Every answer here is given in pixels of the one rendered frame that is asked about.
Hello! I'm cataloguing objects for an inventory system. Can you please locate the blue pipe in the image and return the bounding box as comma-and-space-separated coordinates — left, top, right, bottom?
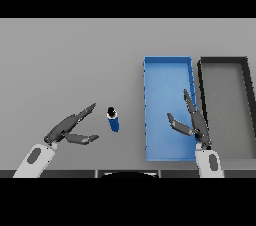
106, 106, 120, 133

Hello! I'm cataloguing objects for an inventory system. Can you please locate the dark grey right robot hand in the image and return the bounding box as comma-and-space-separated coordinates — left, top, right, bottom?
166, 88, 213, 151

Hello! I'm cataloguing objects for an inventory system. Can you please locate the dark grey bin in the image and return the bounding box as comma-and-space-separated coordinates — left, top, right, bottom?
196, 56, 256, 161

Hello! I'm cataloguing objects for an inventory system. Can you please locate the blue bin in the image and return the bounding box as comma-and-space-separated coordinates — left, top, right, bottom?
142, 55, 201, 163

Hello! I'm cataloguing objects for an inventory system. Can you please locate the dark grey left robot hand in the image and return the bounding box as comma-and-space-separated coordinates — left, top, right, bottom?
43, 102, 100, 148

